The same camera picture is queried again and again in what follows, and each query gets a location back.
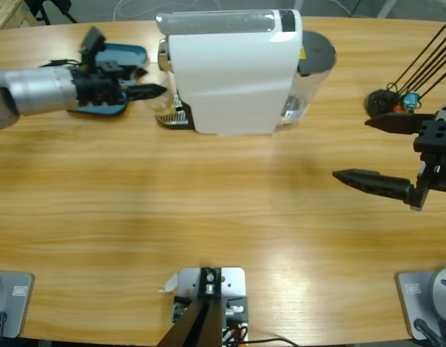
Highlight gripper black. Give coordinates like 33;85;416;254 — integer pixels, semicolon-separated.
69;60;168;108
331;112;446;212

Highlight black capsule holder with rods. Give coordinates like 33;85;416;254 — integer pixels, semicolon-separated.
365;23;446;119

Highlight grey metal frame leg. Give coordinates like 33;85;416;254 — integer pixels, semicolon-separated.
376;0;399;18

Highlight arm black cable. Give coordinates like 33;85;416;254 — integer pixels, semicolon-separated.
39;59;83;70

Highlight black cable at mount block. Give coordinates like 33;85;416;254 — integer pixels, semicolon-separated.
244;337;299;347

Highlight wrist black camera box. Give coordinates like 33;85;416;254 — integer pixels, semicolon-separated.
79;25;108;69

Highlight white capsule coffee machine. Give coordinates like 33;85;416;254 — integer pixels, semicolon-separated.
155;9;304;137

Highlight arm grey base plate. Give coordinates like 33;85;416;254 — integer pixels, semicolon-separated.
395;266;446;341
0;270;35;340

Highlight thin white floor cable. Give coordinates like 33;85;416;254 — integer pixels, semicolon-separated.
330;0;364;17

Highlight teal plastic tray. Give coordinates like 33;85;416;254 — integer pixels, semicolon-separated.
66;43;150;117

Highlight white mount block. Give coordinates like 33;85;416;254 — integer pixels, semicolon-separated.
158;266;251;343

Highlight clear glass cup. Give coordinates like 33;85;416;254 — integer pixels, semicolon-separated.
134;67;179;119

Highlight black chair legs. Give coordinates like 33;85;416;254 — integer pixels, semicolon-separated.
30;0;79;25

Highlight orange wire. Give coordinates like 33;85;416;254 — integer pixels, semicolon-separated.
222;323;249;343

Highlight clear water tank black lid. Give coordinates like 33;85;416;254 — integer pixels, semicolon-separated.
280;30;338;126

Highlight dark camera post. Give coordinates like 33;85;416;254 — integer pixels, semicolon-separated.
156;266;223;347

